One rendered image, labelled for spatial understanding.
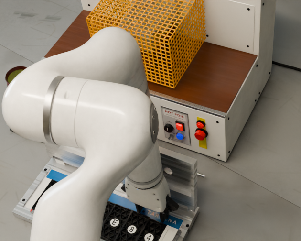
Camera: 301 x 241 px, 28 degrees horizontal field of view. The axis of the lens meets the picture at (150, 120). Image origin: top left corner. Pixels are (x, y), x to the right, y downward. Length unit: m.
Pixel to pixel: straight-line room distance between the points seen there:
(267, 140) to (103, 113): 0.92
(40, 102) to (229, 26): 0.83
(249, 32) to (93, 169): 0.84
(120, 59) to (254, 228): 0.72
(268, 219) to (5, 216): 0.68
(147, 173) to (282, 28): 0.85
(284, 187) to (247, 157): 0.13
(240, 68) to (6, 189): 0.71
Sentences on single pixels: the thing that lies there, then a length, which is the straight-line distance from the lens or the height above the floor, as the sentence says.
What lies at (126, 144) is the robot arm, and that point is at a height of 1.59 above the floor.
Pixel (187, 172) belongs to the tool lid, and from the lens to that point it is 1.41.
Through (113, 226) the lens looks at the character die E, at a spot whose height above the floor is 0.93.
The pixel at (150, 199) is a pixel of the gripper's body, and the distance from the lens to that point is 1.40.
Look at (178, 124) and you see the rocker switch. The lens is 1.56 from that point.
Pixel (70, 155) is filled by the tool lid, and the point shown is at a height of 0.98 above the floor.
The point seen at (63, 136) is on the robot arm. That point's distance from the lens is 0.84.
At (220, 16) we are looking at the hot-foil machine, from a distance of 1.57.
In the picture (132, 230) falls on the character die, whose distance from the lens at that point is 1.50.
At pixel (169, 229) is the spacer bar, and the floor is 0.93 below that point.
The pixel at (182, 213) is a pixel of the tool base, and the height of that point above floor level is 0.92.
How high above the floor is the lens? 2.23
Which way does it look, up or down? 50 degrees down
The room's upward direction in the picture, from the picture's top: 10 degrees counter-clockwise
